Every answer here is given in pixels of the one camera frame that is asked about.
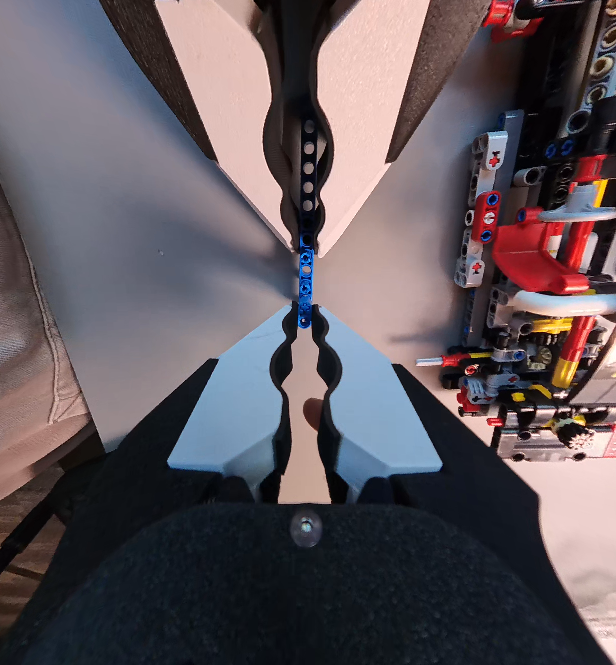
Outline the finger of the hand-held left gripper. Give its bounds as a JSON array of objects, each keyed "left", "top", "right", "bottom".
[
  {"left": 155, "top": 0, "right": 297, "bottom": 254},
  {"left": 313, "top": 0, "right": 433, "bottom": 259}
]

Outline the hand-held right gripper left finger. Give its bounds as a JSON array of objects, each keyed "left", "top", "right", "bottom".
[{"left": 168, "top": 304, "right": 301, "bottom": 503}]

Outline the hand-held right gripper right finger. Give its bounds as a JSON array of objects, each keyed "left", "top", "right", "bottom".
[{"left": 312, "top": 305, "right": 443, "bottom": 504}]

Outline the long blue lego beam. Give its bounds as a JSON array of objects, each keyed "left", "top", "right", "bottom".
[{"left": 296, "top": 104, "right": 321, "bottom": 330}]

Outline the partly built lego car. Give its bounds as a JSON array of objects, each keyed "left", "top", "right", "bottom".
[{"left": 416, "top": 0, "right": 616, "bottom": 464}]

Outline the black chair base leg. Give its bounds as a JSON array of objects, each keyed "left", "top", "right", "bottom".
[{"left": 0, "top": 468, "right": 88, "bottom": 606}]

